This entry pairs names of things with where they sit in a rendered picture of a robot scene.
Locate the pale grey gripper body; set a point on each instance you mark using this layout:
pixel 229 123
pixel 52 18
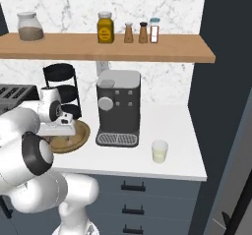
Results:
pixel 55 130

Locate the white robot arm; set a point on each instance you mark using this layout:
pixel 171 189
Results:
pixel 19 166

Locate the round wooden bowl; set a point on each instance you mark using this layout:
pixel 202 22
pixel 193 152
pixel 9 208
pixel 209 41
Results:
pixel 80 135

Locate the glass of lemonade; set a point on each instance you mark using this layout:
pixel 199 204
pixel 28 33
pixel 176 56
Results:
pixel 159 153

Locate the grey fridge door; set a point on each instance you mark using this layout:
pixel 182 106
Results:
pixel 229 180

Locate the dark fridge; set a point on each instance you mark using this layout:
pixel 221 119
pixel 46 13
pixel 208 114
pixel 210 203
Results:
pixel 223 48

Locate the dark grey coffee machine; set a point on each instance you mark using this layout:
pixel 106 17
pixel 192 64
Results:
pixel 121 111

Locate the glass jar with brown powder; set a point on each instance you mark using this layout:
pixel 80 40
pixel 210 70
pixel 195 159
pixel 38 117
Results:
pixel 30 29

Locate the yellow jar with label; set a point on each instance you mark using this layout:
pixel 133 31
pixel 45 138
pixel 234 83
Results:
pixel 105 30

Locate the brown shaker with white cap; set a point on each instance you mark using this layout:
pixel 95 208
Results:
pixel 128 35

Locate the grey-blue drawer front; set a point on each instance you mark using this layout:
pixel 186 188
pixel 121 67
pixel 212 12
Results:
pixel 164 188
pixel 164 227
pixel 164 209

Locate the brown shaker with black cap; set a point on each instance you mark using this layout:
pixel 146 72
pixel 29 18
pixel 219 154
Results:
pixel 143 35

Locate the spice bottle with blue cap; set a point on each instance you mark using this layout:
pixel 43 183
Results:
pixel 154 32

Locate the white wall socket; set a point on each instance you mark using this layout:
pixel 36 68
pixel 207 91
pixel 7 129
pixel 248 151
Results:
pixel 101 68

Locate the wooden wall shelf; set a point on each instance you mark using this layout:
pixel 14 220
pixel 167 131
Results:
pixel 131 50

